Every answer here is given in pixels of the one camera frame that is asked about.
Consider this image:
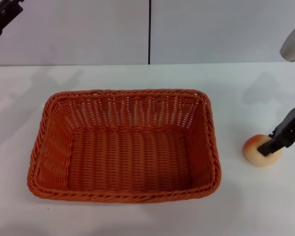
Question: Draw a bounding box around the peach-coloured round fruit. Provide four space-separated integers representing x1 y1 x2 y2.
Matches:
242 134 283 168

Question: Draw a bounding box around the orange woven plastic basket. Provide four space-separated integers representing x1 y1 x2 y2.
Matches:
27 88 223 204

